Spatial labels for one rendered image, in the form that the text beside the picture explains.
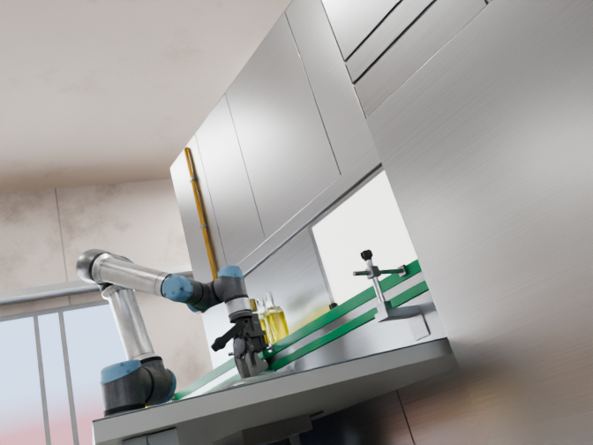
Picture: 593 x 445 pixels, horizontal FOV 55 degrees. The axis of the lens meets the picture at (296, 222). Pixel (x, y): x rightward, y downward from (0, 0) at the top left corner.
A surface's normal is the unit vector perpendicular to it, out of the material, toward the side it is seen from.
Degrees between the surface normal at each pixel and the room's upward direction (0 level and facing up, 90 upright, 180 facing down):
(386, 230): 90
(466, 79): 90
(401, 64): 90
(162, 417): 90
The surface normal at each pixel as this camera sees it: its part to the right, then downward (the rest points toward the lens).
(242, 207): -0.80, -0.01
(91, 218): 0.30, -0.44
